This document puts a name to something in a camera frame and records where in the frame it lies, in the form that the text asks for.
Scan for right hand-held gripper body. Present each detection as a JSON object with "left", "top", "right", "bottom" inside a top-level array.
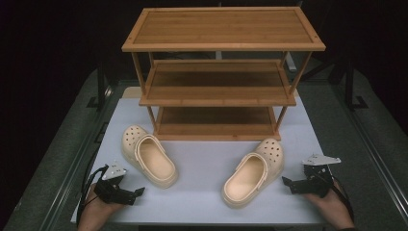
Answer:
[{"left": 290, "top": 153, "right": 342, "bottom": 198}]

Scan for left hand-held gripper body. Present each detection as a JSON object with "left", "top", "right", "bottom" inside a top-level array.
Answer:
[{"left": 92, "top": 160, "right": 137, "bottom": 206}]

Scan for beige clog shoe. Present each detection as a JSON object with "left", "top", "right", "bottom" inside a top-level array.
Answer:
[
  {"left": 220, "top": 138, "right": 286, "bottom": 210},
  {"left": 120, "top": 124, "right": 179, "bottom": 190}
]

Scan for wooden three-tier shoe rack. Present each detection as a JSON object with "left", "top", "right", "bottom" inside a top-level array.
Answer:
[{"left": 120, "top": 6, "right": 327, "bottom": 142}]

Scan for person's left hand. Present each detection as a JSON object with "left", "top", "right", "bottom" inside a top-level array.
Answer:
[{"left": 77, "top": 184, "right": 125, "bottom": 231}]

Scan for person's right hand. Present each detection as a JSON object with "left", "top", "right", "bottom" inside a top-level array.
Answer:
[{"left": 302, "top": 178, "right": 356, "bottom": 231}]

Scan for black metal stand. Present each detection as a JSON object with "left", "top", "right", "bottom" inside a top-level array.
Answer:
[
  {"left": 86, "top": 61, "right": 113, "bottom": 113},
  {"left": 344, "top": 60, "right": 370, "bottom": 113}
]

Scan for dark tripod legs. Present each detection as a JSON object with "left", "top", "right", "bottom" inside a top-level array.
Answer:
[{"left": 300, "top": 56, "right": 344, "bottom": 85}]

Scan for white object behind rack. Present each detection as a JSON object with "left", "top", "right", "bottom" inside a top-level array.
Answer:
[{"left": 286, "top": 52, "right": 298, "bottom": 72}]

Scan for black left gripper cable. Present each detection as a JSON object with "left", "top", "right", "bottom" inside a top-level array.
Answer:
[{"left": 76, "top": 164, "right": 110, "bottom": 226}]

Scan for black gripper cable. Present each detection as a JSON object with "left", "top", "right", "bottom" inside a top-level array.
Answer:
[
  {"left": 330, "top": 177, "right": 356, "bottom": 223},
  {"left": 76, "top": 164, "right": 110, "bottom": 226}
]

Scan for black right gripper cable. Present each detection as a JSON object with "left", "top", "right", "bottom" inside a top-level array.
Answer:
[{"left": 330, "top": 177, "right": 356, "bottom": 223}]

